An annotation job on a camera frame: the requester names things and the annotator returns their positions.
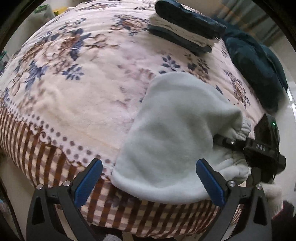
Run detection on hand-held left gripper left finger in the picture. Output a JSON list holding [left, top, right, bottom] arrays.
[[26, 159, 103, 241]]

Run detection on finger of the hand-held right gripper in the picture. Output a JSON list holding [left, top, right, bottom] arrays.
[[214, 134, 248, 151]]

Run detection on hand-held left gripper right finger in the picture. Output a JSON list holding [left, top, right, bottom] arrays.
[[196, 159, 273, 241]]

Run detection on light grey fleece pants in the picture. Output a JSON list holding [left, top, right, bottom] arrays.
[[111, 72, 252, 205]]

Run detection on person's right forearm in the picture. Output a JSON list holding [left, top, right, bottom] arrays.
[[261, 183, 284, 216]]

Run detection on person's dark red clothing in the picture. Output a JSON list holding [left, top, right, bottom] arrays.
[[272, 200, 296, 241]]

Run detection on dark teal quilt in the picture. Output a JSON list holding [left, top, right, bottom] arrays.
[[213, 16, 288, 112]]

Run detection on floral plush blanket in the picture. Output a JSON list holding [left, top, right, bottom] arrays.
[[0, 0, 266, 239]]

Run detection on striped curtain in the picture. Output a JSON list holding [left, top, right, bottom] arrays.
[[209, 0, 281, 47]]

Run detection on dark blue folded garment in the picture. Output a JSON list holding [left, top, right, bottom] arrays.
[[155, 0, 227, 39]]

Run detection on green and white packet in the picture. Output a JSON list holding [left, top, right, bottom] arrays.
[[35, 4, 56, 22]]

